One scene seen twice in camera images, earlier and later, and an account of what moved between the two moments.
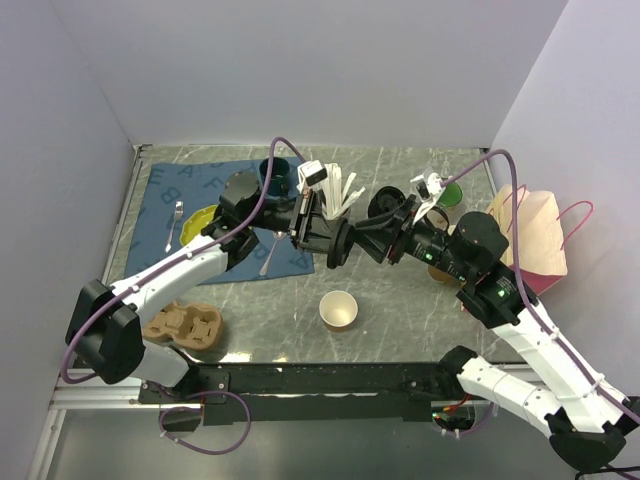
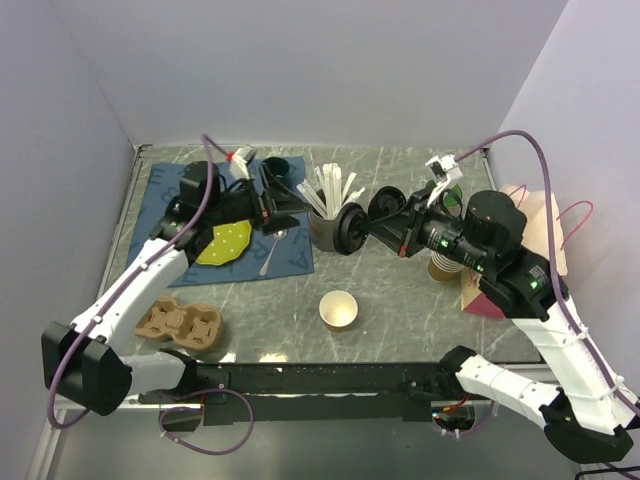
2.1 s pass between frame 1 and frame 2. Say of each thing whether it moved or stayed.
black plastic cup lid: moved
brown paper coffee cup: stayed
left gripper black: moved
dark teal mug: stayed
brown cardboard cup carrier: stayed
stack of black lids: stayed
